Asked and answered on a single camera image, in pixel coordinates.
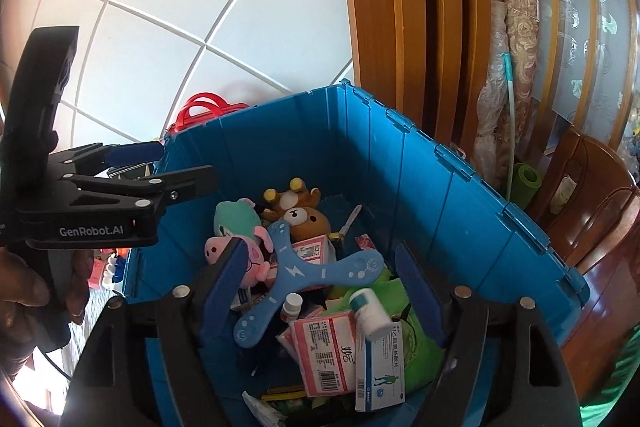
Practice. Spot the green cloth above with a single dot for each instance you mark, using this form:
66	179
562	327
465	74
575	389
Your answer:
615	387

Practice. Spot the frosted glass door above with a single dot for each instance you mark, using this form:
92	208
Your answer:
580	7

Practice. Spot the rolled green yoga mat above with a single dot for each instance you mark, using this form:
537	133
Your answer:
526	184

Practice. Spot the white doll blue skirt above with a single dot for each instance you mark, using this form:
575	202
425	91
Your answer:
111	274

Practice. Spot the wooden door frame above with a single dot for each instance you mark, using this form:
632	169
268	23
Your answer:
400	7

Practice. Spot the red plastic carry case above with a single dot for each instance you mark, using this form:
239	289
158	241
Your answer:
182	117

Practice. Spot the pink white medicine box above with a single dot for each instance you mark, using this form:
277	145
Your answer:
312	249
325	352

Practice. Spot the yellow black strip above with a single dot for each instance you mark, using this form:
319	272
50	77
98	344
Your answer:
285	393

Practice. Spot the green cloth bag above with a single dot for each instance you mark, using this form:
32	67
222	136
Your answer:
425	372

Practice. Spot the tan bear plush yellow feet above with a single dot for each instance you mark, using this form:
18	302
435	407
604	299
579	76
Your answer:
292	199

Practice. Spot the small white bottle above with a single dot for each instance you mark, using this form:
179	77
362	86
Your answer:
290	311

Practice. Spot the teal pole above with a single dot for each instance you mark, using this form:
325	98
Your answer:
511	117

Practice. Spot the blue white medicine box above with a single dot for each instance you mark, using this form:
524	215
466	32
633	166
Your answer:
380	372

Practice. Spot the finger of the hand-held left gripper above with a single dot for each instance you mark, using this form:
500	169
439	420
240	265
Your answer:
135	151
190	184

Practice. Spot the rolled red patterned rug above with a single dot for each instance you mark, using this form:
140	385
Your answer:
520	17

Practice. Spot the wooden chair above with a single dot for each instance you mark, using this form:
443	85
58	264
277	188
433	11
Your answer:
590	197

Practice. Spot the pig plush teal outfit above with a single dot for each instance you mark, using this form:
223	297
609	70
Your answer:
230	217

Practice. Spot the white squeeze tube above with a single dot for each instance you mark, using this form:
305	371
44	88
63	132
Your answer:
262	409

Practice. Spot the blue plastic boomerang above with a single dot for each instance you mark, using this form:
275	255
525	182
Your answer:
295	272

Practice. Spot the person's left hand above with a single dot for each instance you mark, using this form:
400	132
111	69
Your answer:
22	292

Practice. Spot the blue plastic storage crate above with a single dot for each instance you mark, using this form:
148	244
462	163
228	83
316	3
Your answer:
400	167

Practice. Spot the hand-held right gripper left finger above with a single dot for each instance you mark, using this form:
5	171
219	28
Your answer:
225	292

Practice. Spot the white bottle green cap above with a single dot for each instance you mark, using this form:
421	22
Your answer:
372	317

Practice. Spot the white pen thermometer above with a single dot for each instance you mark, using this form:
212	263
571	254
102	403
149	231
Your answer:
351	221

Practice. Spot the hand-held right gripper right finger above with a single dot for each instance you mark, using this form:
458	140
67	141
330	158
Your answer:
420	297

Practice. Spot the brown bear plush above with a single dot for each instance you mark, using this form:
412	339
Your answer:
307	222

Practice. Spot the rolled pale rug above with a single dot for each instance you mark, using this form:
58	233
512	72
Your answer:
492	117

